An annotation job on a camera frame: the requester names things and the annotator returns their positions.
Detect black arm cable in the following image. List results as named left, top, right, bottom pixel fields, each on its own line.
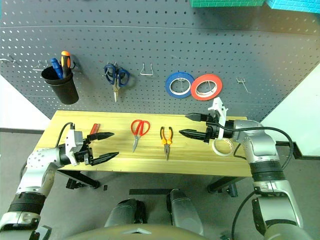
left=218, top=124, right=294, bottom=237
left=54, top=121, right=76, bottom=149

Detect black table leg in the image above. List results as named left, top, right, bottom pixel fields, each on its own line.
left=206, top=175, right=247, bottom=199
left=56, top=169, right=100, bottom=190

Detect orange black needle-nose pliers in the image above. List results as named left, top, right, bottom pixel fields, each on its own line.
left=159, top=126, right=175, bottom=162

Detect grey perforated pegboard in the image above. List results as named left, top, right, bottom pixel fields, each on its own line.
left=0, top=0, right=320, bottom=124

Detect red handled scissors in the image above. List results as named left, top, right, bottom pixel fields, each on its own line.
left=130, top=119, right=152, bottom=154

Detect black plastic cup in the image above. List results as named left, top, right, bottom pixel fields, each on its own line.
left=40, top=65, right=80, bottom=106

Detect olive rounded robot chest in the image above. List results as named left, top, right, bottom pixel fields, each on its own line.
left=63, top=223, right=201, bottom=240

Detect red tape roll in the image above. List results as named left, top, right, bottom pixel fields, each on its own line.
left=190, top=73, right=224, bottom=102

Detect wire pegboard hook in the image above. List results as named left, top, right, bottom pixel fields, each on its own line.
left=235, top=77, right=252, bottom=95
left=0, top=55, right=16, bottom=65
left=32, top=59, right=51, bottom=74

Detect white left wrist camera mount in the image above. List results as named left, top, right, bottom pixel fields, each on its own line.
left=65, top=127, right=85, bottom=166

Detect cyan ribbed box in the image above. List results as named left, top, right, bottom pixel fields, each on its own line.
left=265, top=0, right=320, bottom=14

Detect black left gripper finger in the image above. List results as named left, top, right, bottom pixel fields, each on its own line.
left=87, top=131, right=115, bottom=142
left=91, top=151, right=120, bottom=167

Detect blue tape roll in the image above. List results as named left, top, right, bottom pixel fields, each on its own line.
left=164, top=71, right=196, bottom=100

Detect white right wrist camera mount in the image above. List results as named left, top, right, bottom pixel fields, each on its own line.
left=207, top=97, right=230, bottom=141

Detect blue handled scissors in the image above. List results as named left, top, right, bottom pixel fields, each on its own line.
left=103, top=63, right=131, bottom=104

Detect grey rounded robot leg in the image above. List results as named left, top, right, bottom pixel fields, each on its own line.
left=165, top=188, right=205, bottom=236
left=104, top=197, right=147, bottom=229

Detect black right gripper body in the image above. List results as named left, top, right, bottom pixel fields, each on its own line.
left=204, top=112, right=221, bottom=145

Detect orange black handled screwdriver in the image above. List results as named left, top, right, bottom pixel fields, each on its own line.
left=60, top=50, right=72, bottom=79

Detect white tape roll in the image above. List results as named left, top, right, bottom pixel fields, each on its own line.
left=211, top=138, right=235, bottom=157

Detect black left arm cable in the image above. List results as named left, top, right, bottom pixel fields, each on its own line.
left=54, top=121, right=76, bottom=149

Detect black floor tape strip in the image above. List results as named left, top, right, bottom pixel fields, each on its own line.
left=128, top=188, right=174, bottom=197

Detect green ribbed box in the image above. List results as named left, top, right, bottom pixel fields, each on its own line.
left=190, top=0, right=266, bottom=9

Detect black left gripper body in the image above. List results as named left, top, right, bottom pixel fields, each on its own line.
left=74, top=136, right=95, bottom=166

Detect red utility knife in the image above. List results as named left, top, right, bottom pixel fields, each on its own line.
left=89, top=123, right=101, bottom=136

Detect blue handled screwdriver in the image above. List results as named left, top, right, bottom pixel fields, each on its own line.
left=50, top=57, right=64, bottom=80

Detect wire loop pliers hook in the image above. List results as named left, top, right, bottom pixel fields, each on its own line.
left=139, top=62, right=156, bottom=77

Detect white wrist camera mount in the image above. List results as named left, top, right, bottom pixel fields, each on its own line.
left=207, top=97, right=230, bottom=141
left=65, top=127, right=85, bottom=166

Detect wire tape hook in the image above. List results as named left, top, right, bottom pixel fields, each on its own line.
left=174, top=77, right=188, bottom=93
left=198, top=81, right=217, bottom=96

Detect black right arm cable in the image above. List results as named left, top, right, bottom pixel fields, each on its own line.
left=218, top=124, right=294, bottom=237

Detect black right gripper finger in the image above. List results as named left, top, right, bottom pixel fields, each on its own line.
left=184, top=112, right=208, bottom=123
left=178, top=128, right=208, bottom=144

